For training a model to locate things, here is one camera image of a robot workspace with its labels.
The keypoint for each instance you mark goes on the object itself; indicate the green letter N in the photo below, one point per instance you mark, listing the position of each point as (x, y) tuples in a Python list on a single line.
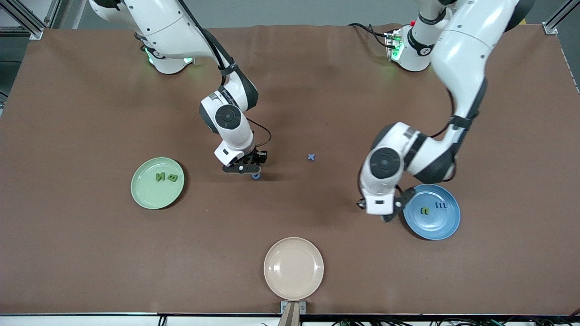
[(160, 177)]

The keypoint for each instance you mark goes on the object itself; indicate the brown table cover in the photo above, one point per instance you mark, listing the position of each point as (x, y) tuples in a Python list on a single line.
[(90, 262)]

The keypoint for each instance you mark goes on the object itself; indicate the beige plate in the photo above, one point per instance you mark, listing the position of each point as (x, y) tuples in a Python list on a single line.
[(293, 268)]

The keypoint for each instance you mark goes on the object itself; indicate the green letter B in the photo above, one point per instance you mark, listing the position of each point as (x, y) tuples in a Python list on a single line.
[(172, 178)]

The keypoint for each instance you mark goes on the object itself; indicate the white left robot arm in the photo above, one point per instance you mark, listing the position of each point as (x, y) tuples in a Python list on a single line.
[(466, 40)]

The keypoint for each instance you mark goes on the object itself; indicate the blue plate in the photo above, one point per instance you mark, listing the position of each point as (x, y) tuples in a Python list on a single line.
[(435, 224)]

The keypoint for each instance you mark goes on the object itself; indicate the blue letter m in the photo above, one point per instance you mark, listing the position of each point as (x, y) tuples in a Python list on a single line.
[(441, 205)]

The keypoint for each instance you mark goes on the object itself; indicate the aluminium frame profile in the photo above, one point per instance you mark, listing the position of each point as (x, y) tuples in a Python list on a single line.
[(22, 14), (549, 28)]

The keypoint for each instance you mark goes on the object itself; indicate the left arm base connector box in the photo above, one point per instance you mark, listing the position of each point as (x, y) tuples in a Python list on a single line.
[(393, 45)]

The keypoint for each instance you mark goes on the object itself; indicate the light green plate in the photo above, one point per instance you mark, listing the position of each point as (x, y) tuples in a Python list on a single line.
[(145, 192)]

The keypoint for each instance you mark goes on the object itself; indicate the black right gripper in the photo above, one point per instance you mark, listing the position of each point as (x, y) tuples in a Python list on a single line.
[(254, 156)]

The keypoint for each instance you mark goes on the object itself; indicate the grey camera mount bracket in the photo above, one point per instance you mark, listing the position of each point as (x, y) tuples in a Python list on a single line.
[(293, 314)]

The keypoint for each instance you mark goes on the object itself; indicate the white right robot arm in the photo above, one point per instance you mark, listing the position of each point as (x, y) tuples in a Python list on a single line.
[(172, 27)]

